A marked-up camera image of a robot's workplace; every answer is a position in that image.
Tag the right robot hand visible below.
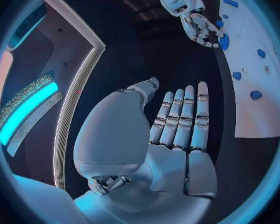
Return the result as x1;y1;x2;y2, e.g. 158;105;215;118
179;12;225;48

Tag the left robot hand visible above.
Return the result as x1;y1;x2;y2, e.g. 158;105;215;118
72;76;219;224

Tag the white task board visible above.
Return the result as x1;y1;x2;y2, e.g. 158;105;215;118
213;0;280;139

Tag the blue gear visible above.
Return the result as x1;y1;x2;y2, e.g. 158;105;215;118
218;33;231;51

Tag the long blue cylinder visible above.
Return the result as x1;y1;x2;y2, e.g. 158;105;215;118
223;0;239;8

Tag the blue block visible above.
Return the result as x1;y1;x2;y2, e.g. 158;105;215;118
249;90;264;101

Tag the glowing light bar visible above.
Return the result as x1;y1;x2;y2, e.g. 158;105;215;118
0;82;60;146

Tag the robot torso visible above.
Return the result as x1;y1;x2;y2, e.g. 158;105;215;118
0;0;107;190

